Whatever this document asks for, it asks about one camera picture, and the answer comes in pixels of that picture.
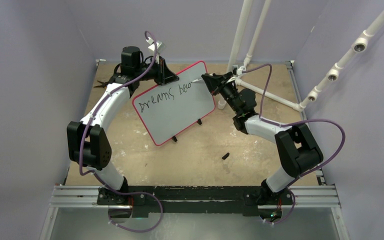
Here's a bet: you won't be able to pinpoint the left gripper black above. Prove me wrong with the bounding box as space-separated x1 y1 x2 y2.
135 56 179 87

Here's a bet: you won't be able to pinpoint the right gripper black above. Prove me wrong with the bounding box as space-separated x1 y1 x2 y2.
203 72 242 114

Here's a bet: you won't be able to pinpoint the black whiteboard marker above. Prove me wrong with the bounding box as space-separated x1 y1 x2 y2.
191 78 203 83

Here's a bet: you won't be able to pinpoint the whiteboard with red frame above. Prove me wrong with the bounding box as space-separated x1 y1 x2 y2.
132 61 216 146

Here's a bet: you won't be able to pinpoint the black marker cap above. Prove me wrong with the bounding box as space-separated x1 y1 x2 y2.
221 152 230 160

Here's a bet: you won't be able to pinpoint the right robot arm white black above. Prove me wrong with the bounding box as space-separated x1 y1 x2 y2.
201 72 324 204

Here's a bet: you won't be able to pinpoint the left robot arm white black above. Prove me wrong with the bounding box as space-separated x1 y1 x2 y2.
66 41 179 205

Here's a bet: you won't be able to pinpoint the yellow black pliers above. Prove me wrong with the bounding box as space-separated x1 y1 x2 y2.
93 80 110 89

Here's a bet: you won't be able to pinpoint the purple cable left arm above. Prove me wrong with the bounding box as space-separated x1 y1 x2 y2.
78 30 160 196

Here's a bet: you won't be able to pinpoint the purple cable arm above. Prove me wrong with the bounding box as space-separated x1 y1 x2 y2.
243 63 347 190
78 30 160 196

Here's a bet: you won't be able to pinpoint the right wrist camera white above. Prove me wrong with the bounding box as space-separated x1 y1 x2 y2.
230 65 247 82

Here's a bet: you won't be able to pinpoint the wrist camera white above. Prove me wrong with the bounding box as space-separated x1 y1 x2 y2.
230 65 247 82
146 37 166 64

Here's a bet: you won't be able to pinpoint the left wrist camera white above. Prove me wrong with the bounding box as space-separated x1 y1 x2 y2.
146 37 166 64

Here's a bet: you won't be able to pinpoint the white pvc pipe frame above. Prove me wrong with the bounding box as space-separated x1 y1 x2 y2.
217 0 304 112

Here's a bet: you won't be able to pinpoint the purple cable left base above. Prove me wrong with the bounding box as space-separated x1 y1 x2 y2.
108 191 164 233

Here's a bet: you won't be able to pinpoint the purple cable base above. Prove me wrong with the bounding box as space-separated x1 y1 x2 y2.
259 195 297 226
108 191 164 233

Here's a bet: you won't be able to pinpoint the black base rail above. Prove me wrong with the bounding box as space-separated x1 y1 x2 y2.
96 185 293 218

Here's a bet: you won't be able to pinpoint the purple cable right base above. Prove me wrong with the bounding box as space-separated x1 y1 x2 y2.
259 195 297 226

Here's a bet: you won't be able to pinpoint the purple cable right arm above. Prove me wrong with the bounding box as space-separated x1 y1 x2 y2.
243 63 347 190

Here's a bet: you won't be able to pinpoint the white pipe rail with fittings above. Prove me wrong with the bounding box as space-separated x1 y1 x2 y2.
306 0 384 104

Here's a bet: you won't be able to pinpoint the aluminium table frame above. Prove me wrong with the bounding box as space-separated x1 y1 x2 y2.
39 59 349 240

